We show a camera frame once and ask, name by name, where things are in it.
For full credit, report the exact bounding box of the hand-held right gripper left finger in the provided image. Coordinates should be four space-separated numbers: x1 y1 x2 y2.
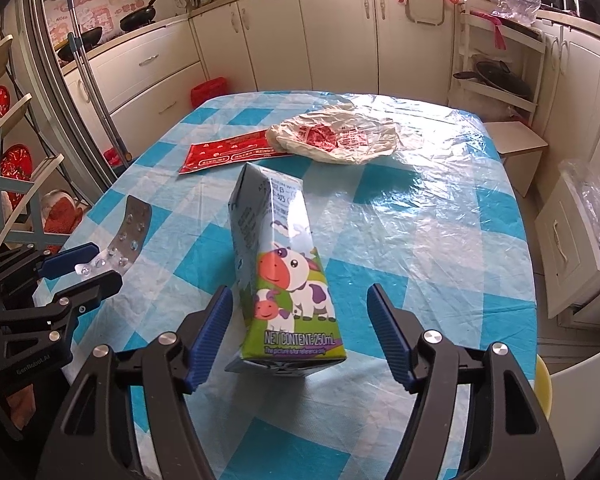
40 285 235 480

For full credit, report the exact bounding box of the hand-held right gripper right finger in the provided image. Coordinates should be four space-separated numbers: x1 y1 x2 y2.
366 282 566 480

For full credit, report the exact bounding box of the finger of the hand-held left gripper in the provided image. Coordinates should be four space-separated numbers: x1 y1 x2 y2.
0 269 124 334
0 242 101 287

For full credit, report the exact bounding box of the silver blister pack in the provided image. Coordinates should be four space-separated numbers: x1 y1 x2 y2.
75 195 153 281

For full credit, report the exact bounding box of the cow print milk carton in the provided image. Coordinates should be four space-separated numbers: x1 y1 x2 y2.
225 162 347 378

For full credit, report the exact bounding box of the yellow plastic bin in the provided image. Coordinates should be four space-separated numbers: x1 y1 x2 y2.
535 355 554 421

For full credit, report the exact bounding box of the red snack wrapper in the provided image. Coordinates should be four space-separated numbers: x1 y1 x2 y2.
178 127 283 176

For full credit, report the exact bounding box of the white plastic bag red print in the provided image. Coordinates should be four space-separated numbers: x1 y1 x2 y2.
266 104 400 165

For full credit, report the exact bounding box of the red and white cloth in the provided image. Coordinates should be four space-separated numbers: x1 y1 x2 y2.
42 190 84 234

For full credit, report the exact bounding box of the blue checked plastic tablecloth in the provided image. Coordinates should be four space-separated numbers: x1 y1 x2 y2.
32 91 538 480

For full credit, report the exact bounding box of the metal mop pole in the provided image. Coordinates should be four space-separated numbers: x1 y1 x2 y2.
62 0 133 167

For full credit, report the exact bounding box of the open white drawer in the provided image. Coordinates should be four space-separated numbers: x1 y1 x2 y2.
534 170 600 319

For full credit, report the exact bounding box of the red lined waste bin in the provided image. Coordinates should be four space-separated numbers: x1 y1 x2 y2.
190 77 229 109

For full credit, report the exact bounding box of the black frying pan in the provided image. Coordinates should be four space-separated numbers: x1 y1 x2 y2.
55 27 104 54

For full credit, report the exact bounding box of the small wooden stool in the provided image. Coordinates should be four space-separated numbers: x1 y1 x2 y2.
482 121 549 199

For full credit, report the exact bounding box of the black wok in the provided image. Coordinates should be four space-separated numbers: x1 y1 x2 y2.
120 0 164 32

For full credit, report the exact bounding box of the black pan on rack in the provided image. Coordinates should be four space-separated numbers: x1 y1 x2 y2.
452 60 534 102

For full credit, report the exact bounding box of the cream base cabinet run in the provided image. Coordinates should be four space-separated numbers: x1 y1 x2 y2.
62 0 468 126

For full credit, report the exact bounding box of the white storage rack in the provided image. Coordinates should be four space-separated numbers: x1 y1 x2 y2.
450 7 547 129

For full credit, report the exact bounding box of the cream drawer cabinet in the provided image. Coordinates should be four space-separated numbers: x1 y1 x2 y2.
532 7 600 221

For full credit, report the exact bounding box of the silver sliding door frame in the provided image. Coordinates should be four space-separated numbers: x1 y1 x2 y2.
15 0 116 201

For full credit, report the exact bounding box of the red printed wall sticker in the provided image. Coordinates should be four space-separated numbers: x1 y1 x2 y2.
47 0 142 47

